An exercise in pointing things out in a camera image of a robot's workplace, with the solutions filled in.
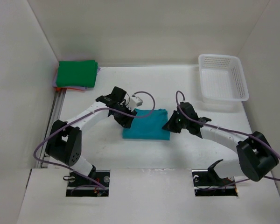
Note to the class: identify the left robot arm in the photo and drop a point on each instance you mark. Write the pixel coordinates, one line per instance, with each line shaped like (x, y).
(66, 146)

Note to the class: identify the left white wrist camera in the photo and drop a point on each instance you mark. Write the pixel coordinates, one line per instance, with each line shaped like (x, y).
(134, 102)

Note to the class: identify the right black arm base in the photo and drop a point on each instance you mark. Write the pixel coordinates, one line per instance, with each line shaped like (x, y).
(207, 183)

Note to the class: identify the lavender t shirt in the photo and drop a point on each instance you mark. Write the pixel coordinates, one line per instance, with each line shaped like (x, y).
(75, 77)

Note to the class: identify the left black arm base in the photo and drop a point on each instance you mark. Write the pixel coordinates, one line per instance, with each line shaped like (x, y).
(78, 186)

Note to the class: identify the orange t shirt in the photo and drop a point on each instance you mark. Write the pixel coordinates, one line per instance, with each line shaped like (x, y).
(69, 88)

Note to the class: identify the teal t shirt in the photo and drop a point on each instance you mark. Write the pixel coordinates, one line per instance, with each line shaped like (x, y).
(148, 128)

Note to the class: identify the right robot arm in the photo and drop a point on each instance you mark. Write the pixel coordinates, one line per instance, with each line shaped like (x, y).
(253, 159)

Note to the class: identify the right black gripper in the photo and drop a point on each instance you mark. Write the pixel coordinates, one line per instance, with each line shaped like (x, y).
(170, 125)

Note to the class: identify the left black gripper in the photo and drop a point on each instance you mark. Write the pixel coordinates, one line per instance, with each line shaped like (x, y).
(125, 122)

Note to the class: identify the green t shirt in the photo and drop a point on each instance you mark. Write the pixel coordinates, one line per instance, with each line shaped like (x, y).
(78, 63)

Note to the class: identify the white laundry basket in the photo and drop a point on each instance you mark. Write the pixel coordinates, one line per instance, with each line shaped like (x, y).
(222, 79)

